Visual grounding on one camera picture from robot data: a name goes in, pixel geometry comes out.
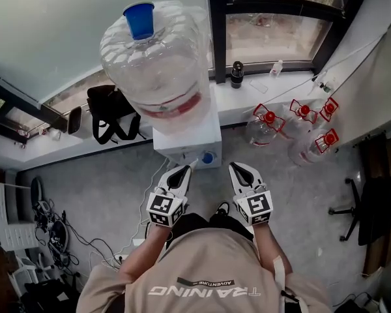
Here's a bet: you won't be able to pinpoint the person's beige shirt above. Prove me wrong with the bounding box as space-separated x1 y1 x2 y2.
76 229 333 313

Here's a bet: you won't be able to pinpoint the black office chair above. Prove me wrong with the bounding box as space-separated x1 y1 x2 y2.
328 171 391 248

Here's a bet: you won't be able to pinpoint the person's left forearm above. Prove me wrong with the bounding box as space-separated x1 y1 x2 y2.
118 222 171 286

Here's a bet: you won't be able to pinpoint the person's right forearm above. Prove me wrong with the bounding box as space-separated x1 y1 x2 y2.
252 222 294 275

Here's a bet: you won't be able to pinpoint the large clear water bottle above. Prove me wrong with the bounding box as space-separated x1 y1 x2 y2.
99 0 215 135

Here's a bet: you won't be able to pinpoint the person's black trousers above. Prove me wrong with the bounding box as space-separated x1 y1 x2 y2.
166 211 255 249

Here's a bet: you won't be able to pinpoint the black backpack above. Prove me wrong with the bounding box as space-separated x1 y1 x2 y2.
86 84 147 145

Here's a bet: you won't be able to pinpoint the long white cable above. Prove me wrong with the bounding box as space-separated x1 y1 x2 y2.
242 33 390 113

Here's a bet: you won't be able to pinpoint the clear jug with red cap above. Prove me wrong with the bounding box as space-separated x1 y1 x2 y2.
245 103 287 147
287 128 340 167
318 97 340 124
283 98 319 140

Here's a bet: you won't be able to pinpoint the white plastic chair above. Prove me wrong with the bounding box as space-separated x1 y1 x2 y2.
8 252 55 291

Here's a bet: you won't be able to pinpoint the blue plastic cup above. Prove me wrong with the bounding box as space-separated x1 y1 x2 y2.
123 1 156 41

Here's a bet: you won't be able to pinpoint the tangle of black cables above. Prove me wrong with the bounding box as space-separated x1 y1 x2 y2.
31 199 120 270

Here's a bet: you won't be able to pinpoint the brown wooden panel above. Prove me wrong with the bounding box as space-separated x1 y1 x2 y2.
358 134 391 277

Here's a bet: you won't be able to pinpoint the person's black shoe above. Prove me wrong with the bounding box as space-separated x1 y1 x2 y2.
214 201 231 220

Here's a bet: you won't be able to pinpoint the small clear bottle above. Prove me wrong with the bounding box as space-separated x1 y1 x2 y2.
269 59 284 78

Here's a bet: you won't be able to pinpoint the white drawer shelf unit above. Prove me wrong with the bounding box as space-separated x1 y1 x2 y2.
0 180 40 252

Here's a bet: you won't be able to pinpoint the clear flat plastic case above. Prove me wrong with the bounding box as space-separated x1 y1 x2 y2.
248 79 269 95

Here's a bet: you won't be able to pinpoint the black bag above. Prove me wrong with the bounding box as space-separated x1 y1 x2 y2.
23 278 83 313

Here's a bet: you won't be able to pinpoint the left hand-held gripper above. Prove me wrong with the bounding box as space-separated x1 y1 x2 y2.
145 165 193 228

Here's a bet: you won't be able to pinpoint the black thermos bottle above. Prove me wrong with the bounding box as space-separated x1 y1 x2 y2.
230 60 245 89

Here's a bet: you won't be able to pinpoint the black window frame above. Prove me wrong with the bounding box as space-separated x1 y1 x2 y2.
207 0 368 85

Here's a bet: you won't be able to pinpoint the white water dispenser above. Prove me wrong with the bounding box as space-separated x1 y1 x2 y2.
152 85 223 171

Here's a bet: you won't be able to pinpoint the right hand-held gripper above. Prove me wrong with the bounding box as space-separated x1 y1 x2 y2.
228 161 274 226

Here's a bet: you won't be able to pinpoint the white shoulder strap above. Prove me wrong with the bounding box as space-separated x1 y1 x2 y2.
272 255 301 308

